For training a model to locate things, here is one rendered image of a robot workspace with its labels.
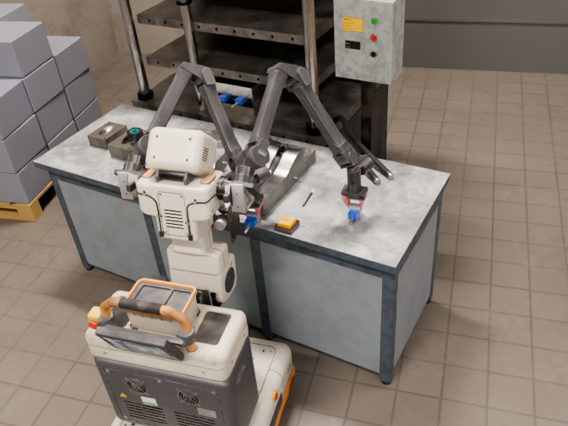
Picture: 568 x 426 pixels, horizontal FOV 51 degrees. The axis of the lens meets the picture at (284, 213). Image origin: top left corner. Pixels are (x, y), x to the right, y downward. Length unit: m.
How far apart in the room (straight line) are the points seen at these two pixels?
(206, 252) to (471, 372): 1.44
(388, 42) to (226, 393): 1.74
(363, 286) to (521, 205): 1.80
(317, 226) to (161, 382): 0.88
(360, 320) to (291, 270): 0.38
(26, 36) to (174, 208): 2.44
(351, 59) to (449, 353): 1.52
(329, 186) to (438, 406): 1.11
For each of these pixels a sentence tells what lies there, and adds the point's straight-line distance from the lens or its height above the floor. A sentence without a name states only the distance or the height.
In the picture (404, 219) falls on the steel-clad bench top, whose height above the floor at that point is 0.80.
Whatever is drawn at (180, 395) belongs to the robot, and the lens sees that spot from 2.27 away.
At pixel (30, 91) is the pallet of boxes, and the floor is 0.77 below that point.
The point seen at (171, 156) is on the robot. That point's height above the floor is 1.32.
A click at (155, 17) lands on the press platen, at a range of 3.57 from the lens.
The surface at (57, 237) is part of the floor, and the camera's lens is 4.19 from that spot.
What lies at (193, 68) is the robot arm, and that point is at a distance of 2.44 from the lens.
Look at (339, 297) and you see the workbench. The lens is 2.65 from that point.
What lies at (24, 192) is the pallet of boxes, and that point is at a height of 0.23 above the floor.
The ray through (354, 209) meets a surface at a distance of 2.53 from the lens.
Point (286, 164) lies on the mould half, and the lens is 2.72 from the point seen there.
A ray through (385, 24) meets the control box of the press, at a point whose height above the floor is 1.36.
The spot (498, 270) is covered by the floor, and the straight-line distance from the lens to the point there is 3.57.
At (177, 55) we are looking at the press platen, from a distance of 3.69.
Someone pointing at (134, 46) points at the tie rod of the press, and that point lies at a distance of 3.68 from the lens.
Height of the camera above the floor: 2.35
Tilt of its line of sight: 37 degrees down
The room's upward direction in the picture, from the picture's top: 5 degrees counter-clockwise
